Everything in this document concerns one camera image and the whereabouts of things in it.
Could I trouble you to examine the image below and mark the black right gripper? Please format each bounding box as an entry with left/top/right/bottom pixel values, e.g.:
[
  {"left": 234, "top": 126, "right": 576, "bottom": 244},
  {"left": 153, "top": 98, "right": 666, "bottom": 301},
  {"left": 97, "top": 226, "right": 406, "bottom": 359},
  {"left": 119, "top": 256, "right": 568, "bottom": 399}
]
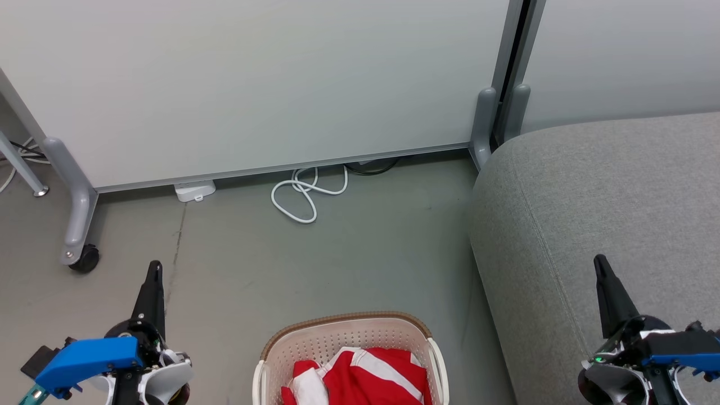
[{"left": 591, "top": 254, "right": 674, "bottom": 366}]

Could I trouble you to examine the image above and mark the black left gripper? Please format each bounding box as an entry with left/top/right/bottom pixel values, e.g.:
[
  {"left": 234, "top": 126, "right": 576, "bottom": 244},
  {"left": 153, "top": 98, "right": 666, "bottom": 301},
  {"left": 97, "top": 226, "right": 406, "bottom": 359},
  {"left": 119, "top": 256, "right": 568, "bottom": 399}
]
[{"left": 106, "top": 260, "right": 169, "bottom": 367}]

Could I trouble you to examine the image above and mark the grey fabric sofa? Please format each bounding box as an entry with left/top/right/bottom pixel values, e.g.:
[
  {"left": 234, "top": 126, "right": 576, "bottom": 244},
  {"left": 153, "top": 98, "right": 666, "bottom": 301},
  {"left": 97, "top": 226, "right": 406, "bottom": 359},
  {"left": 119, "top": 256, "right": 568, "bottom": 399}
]
[{"left": 469, "top": 111, "right": 720, "bottom": 405}]

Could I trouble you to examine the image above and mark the black caster wheel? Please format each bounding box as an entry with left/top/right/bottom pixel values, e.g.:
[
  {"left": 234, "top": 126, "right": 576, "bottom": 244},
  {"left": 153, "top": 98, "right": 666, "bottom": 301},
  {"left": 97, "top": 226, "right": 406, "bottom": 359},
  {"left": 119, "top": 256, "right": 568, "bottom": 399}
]
[{"left": 69, "top": 244, "right": 101, "bottom": 275}]

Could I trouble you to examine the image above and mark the white power adapter box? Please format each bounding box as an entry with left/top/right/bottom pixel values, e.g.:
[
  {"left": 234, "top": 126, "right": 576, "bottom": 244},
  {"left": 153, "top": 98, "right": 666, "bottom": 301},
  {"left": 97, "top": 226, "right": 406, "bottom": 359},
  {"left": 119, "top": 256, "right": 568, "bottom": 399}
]
[{"left": 174, "top": 180, "right": 217, "bottom": 203}]

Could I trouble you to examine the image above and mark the long grey partition foot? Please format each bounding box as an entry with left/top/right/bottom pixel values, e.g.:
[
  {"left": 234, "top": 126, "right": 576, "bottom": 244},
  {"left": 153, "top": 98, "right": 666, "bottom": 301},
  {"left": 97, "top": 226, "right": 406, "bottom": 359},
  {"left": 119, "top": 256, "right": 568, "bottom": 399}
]
[{"left": 43, "top": 136, "right": 100, "bottom": 266}]

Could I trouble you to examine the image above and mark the grey metal table leg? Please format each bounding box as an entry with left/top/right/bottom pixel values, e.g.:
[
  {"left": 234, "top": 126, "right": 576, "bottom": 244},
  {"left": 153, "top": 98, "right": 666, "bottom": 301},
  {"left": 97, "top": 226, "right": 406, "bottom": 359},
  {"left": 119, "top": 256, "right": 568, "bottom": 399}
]
[{"left": 0, "top": 132, "right": 50, "bottom": 198}]

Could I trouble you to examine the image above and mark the beige perforated laundry basket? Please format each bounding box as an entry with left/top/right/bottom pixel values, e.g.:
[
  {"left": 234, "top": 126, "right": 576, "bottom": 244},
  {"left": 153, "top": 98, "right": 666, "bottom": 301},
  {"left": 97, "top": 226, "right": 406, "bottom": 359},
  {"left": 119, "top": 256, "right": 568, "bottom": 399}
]
[{"left": 252, "top": 311, "right": 451, "bottom": 405}]

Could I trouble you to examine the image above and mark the short grey partition foot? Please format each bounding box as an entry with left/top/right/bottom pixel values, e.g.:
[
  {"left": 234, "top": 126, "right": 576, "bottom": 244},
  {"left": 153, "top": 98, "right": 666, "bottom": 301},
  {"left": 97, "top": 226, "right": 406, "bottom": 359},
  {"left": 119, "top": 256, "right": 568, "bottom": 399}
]
[
  {"left": 469, "top": 87, "right": 499, "bottom": 170},
  {"left": 503, "top": 84, "right": 532, "bottom": 142}
]

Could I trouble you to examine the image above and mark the wide white partition panel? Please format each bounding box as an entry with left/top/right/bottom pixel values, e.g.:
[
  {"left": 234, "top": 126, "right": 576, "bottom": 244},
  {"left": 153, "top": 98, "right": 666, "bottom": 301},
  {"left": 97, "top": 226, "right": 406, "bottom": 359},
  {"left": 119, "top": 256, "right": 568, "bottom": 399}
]
[{"left": 0, "top": 0, "right": 527, "bottom": 195}]

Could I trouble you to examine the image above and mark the narrow white partition panel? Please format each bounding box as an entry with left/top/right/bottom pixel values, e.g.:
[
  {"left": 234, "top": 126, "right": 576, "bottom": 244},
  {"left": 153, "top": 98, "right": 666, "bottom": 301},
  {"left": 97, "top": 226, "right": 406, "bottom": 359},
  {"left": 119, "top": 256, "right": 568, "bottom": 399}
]
[{"left": 520, "top": 0, "right": 720, "bottom": 136}]

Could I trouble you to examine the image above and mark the blue right camera mount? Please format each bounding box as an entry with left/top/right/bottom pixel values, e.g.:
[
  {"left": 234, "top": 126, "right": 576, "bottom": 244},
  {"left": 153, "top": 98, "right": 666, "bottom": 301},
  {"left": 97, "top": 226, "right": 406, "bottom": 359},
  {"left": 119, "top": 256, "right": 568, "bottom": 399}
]
[{"left": 641, "top": 353, "right": 720, "bottom": 377}]

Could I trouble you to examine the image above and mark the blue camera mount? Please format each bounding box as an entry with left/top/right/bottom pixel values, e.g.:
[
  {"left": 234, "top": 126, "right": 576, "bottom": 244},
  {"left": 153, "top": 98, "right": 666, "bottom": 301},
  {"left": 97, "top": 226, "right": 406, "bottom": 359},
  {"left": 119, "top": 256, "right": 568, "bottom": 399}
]
[
  {"left": 641, "top": 353, "right": 720, "bottom": 377},
  {"left": 35, "top": 336, "right": 145, "bottom": 395}
]

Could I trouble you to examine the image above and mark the blue left camera mount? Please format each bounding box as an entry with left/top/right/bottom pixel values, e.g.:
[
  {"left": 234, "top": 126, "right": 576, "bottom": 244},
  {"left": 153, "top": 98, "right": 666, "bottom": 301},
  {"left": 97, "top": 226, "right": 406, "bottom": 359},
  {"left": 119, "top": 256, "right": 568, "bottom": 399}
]
[{"left": 35, "top": 336, "right": 145, "bottom": 395}]

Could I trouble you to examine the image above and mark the small black left mount block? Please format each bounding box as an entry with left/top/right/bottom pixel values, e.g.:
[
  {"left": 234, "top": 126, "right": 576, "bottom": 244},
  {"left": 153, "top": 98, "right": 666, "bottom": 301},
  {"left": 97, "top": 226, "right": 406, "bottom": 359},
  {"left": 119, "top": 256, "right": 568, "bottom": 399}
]
[{"left": 21, "top": 337, "right": 61, "bottom": 379}]

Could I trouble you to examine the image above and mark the coiled white cable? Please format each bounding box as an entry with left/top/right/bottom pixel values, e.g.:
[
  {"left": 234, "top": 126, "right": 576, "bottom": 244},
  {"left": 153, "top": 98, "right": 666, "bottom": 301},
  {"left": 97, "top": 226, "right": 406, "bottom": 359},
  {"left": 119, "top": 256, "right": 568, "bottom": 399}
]
[{"left": 271, "top": 165, "right": 349, "bottom": 225}]

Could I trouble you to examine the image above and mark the thin white cable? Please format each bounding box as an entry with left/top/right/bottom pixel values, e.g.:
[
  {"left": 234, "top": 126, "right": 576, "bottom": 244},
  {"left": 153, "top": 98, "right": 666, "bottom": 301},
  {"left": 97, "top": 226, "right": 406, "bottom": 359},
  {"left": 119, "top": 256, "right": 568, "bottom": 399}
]
[{"left": 0, "top": 137, "right": 52, "bottom": 193}]

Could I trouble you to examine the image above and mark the thin black cable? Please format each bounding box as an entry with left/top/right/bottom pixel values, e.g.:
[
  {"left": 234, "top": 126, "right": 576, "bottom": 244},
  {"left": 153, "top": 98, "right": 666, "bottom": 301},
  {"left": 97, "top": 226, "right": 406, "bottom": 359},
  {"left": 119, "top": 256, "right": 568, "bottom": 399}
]
[{"left": 8, "top": 141, "right": 47, "bottom": 161}]

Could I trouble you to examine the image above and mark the black floor cable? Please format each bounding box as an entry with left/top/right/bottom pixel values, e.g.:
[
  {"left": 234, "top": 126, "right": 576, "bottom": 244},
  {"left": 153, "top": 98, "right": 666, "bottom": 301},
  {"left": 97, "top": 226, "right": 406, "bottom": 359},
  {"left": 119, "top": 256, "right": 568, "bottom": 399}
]
[{"left": 344, "top": 157, "right": 401, "bottom": 177}]

